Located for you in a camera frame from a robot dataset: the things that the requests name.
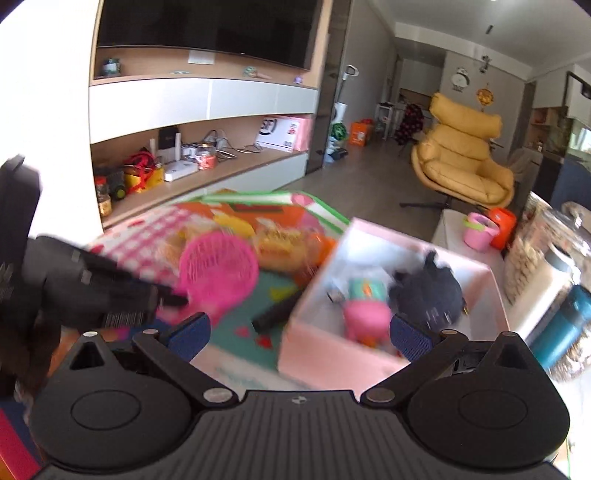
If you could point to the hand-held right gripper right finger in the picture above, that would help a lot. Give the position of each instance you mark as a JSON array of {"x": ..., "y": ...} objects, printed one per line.
[{"x": 408, "y": 339}]

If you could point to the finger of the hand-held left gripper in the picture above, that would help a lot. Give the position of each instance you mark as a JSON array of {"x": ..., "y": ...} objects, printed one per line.
[
  {"x": 115, "y": 274},
  {"x": 111, "y": 307}
]

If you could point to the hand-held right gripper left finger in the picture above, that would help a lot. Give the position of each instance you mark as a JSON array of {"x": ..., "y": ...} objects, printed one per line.
[{"x": 191, "y": 334}]

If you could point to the dark grey plush toy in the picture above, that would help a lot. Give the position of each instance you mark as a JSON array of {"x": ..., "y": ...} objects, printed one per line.
[{"x": 425, "y": 288}]

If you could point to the pink and green toy bottle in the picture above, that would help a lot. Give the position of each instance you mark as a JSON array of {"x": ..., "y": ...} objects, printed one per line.
[{"x": 364, "y": 307}]

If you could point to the pink plastic basket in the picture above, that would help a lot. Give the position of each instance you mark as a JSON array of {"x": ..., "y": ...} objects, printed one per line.
[{"x": 217, "y": 267}]

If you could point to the golden snack pack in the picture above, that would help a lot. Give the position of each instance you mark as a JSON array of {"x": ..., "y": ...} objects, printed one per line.
[{"x": 184, "y": 244}]

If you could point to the pink cardboard box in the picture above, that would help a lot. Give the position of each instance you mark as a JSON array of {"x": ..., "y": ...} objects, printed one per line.
[{"x": 323, "y": 355}]

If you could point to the orange snack packet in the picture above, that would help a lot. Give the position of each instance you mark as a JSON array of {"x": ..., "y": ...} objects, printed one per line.
[{"x": 316, "y": 258}]

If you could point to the yellow chips bag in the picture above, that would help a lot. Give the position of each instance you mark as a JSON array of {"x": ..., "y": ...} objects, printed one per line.
[{"x": 281, "y": 247}]

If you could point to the colourful printed play mat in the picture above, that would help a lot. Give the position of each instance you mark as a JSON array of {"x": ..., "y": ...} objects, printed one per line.
[{"x": 231, "y": 318}]

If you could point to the small brown spice jar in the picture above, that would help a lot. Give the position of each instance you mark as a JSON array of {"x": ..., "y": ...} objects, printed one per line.
[{"x": 104, "y": 203}]

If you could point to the green toy tractor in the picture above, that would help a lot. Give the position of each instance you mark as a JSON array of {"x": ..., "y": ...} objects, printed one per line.
[{"x": 113, "y": 184}]

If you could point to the white side table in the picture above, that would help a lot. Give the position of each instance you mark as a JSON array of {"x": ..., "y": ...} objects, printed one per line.
[{"x": 450, "y": 240}]

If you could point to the white flat router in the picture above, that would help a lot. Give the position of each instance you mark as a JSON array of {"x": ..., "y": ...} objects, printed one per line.
[{"x": 181, "y": 171}]

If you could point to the pink toy bucket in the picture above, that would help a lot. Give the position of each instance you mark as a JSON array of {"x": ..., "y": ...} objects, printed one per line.
[{"x": 479, "y": 233}]

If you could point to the black router box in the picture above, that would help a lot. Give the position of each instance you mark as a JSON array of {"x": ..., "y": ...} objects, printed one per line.
[{"x": 169, "y": 138}]

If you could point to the orange plastic cup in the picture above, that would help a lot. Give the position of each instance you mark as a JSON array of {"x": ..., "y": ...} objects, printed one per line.
[{"x": 504, "y": 226}]

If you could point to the red labelled glass jar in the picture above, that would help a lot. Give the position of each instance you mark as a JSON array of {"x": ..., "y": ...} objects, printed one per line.
[{"x": 207, "y": 158}]

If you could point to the teal thermos flask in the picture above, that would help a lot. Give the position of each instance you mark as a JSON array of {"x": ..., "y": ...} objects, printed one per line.
[{"x": 565, "y": 332}]

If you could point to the white thermos flask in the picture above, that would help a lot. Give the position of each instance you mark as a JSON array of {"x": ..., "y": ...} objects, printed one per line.
[{"x": 556, "y": 272}]

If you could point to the glass jar of peanuts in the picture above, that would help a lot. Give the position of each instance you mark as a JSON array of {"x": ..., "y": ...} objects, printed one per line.
[{"x": 531, "y": 230}]

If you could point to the yellow padded armchair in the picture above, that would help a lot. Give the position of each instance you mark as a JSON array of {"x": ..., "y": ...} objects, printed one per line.
[{"x": 461, "y": 152}]

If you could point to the grey dining chair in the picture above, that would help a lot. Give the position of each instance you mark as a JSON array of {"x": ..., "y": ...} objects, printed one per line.
[{"x": 521, "y": 166}]

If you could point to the small green framed item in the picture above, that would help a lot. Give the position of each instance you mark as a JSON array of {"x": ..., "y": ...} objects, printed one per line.
[{"x": 111, "y": 67}]

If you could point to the orange paper bag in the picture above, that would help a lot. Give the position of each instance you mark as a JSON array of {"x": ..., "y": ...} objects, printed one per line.
[{"x": 360, "y": 134}]

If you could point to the dark spotted cloth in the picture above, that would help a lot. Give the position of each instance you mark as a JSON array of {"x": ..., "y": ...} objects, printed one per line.
[{"x": 410, "y": 123}]

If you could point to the watermelon pattern ball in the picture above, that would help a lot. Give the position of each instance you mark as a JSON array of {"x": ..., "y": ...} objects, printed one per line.
[{"x": 339, "y": 133}]

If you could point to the pink and white carton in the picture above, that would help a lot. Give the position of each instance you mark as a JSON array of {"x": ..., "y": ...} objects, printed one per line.
[{"x": 284, "y": 133}]

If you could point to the white small rack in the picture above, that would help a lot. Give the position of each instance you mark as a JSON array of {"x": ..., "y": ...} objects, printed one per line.
[{"x": 385, "y": 117}]

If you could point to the white stick vacuum cleaner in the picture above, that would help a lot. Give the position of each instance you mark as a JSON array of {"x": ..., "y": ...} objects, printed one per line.
[{"x": 344, "y": 115}]

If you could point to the small round patterned trinket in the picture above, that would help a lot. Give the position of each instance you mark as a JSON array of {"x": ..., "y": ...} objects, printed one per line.
[{"x": 253, "y": 72}]

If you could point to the glass aquarium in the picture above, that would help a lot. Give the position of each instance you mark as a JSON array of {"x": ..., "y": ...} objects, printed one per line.
[{"x": 561, "y": 131}]

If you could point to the black flat television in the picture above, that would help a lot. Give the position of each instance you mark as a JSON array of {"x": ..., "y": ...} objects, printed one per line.
[{"x": 207, "y": 23}]

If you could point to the wooden and white wall cabinet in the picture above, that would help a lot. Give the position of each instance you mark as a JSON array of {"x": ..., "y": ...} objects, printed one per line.
[{"x": 152, "y": 104}]

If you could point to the white wall socket plate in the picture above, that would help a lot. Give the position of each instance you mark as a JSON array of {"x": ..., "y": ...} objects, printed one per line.
[{"x": 202, "y": 57}]

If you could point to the orange round wall ornament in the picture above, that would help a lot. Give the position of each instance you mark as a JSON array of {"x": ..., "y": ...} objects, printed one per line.
[{"x": 485, "y": 97}]

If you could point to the panda wall clock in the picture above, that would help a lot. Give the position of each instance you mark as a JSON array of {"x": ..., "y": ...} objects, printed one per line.
[{"x": 459, "y": 77}]

